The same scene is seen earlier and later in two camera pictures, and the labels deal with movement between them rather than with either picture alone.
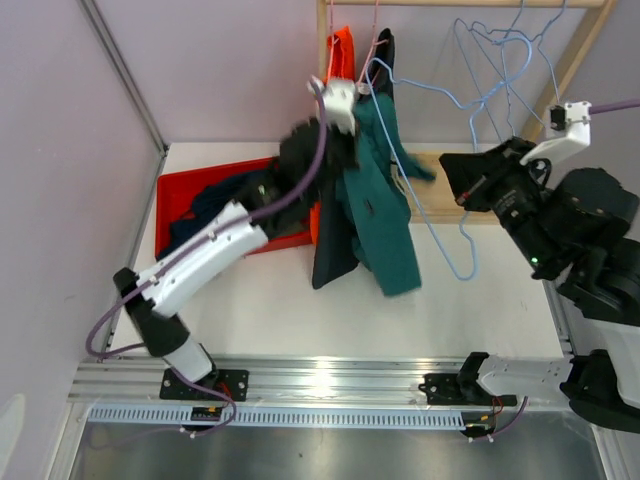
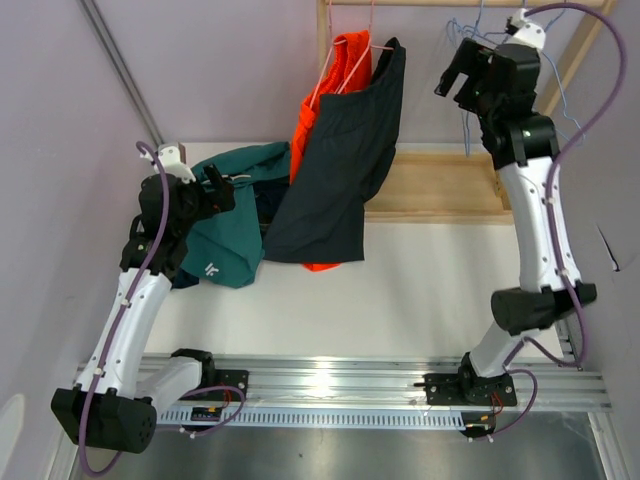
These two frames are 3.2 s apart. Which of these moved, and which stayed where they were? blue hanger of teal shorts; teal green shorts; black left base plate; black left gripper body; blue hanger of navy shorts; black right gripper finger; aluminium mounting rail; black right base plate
Moved: black right gripper finger; blue hanger of navy shorts; teal green shorts; black left gripper body; blue hanger of teal shorts
Stayed: aluminium mounting rail; black right base plate; black left base plate
